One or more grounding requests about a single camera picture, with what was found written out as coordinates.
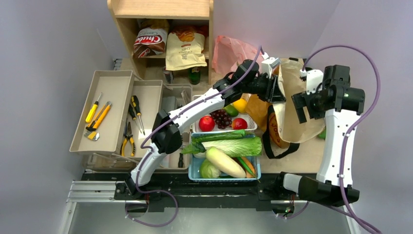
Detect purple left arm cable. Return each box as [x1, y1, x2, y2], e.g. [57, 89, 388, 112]
[124, 45, 266, 227]

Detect Chubs snack bag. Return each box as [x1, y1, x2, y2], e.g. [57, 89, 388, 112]
[133, 19, 169, 58]

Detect beige toolbox tray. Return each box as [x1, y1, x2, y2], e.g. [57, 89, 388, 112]
[69, 70, 163, 162]

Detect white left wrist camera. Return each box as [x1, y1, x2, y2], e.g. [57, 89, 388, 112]
[261, 52, 281, 78]

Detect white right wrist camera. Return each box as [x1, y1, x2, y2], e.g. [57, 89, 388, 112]
[300, 70, 324, 95]

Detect brown Trader Joe's bag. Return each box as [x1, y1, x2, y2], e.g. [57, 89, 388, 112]
[246, 58, 325, 159]

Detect black yellow screwdriver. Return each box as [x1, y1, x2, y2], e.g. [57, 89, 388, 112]
[128, 104, 143, 133]
[131, 95, 145, 135]

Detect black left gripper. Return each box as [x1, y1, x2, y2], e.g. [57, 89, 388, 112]
[241, 73, 285, 103]

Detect white perforated basket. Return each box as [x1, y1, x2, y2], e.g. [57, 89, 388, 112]
[190, 113, 258, 133]

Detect orange green mango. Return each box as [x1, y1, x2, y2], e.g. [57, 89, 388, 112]
[224, 104, 239, 117]

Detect yellow handled pliers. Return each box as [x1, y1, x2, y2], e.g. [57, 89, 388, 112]
[120, 121, 136, 157]

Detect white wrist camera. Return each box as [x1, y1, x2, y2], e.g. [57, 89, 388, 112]
[300, 70, 324, 95]
[261, 52, 281, 78]

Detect blue perforated basket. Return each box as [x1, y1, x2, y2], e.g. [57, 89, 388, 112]
[188, 131, 261, 183]

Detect pink plastic grocery bag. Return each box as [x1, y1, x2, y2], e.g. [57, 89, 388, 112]
[212, 35, 259, 75]

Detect beige toolbox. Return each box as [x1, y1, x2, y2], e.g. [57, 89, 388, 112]
[133, 84, 192, 174]

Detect silver drink can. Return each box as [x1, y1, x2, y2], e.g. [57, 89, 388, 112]
[162, 66, 174, 84]

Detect green leafy vegetable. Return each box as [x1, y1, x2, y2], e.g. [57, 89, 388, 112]
[181, 141, 206, 154]

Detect green napa cabbage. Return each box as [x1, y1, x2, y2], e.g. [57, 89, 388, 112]
[202, 137, 263, 157]

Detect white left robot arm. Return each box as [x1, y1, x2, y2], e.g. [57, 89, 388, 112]
[126, 57, 283, 199]

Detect green glass bottle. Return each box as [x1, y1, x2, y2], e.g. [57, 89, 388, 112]
[188, 67, 201, 85]

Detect white daikon radish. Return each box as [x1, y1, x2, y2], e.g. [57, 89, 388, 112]
[206, 147, 246, 178]

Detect grey plastic case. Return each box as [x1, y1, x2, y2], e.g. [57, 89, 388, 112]
[161, 97, 178, 113]

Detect wooden shelf unit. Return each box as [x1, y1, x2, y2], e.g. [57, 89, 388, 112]
[107, 0, 214, 83]

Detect green cucumber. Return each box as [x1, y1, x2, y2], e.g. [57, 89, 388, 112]
[191, 130, 247, 142]

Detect red yellow apple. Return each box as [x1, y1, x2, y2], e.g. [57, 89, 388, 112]
[231, 118, 248, 130]

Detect cream chips bag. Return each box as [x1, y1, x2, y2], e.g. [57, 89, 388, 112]
[165, 25, 209, 71]

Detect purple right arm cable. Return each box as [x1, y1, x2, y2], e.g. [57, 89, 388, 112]
[277, 44, 382, 234]

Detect small green plastic clip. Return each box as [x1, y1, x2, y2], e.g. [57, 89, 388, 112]
[318, 128, 327, 139]

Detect long green bean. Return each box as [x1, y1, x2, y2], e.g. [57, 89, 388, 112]
[237, 157, 261, 183]

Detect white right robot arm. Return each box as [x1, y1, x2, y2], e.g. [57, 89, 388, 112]
[273, 65, 365, 207]

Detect dark purple grapes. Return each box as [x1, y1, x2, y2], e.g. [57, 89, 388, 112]
[210, 109, 232, 130]

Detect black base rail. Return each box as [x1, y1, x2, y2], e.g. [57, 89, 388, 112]
[68, 173, 352, 214]

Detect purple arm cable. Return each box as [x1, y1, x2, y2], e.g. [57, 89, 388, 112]
[277, 44, 382, 234]
[124, 45, 266, 227]

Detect orange utility knife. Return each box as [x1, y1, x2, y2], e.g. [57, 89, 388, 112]
[85, 101, 112, 132]

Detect yellow lemon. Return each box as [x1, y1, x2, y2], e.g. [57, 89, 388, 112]
[232, 98, 247, 113]

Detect small black screwdriver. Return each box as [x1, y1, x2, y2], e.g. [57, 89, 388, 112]
[178, 153, 184, 168]

